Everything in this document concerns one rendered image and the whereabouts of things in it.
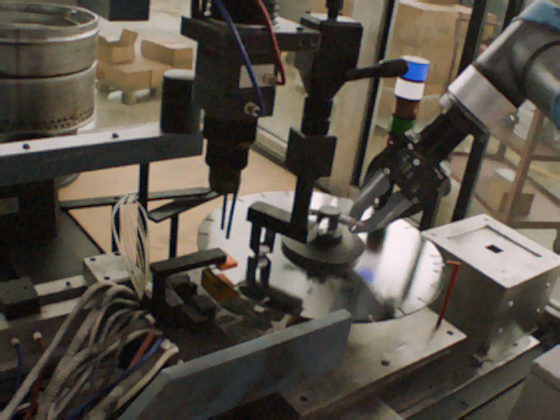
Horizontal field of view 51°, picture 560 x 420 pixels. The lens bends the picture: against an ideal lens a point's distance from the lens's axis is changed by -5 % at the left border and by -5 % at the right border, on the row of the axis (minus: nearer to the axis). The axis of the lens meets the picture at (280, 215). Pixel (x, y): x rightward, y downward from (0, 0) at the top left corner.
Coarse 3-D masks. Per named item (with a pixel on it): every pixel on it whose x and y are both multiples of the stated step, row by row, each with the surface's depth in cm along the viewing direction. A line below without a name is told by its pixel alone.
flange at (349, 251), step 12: (288, 240) 79; (312, 240) 79; (324, 240) 78; (336, 240) 79; (348, 240) 81; (360, 240) 82; (288, 252) 78; (300, 252) 77; (312, 252) 77; (324, 252) 78; (336, 252) 78; (348, 252) 79; (360, 252) 79; (312, 264) 77; (324, 264) 76; (336, 264) 76; (348, 264) 77
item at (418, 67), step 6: (408, 60) 96; (414, 60) 96; (420, 60) 97; (426, 60) 98; (414, 66) 96; (420, 66) 96; (426, 66) 96; (408, 72) 96; (414, 72) 96; (420, 72) 96; (408, 78) 97; (414, 78) 96; (420, 78) 97
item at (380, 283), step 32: (288, 192) 95; (256, 256) 77; (288, 256) 78; (384, 256) 81; (416, 256) 82; (256, 288) 70; (288, 288) 71; (320, 288) 72; (352, 288) 73; (384, 288) 74; (416, 288) 75; (384, 320) 68
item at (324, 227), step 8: (336, 200) 83; (312, 208) 79; (320, 208) 79; (328, 208) 79; (336, 208) 80; (320, 216) 78; (328, 216) 78; (336, 216) 78; (344, 216) 79; (320, 224) 76; (328, 224) 77; (336, 224) 79; (352, 224) 78; (360, 224) 78; (320, 232) 75; (328, 232) 79
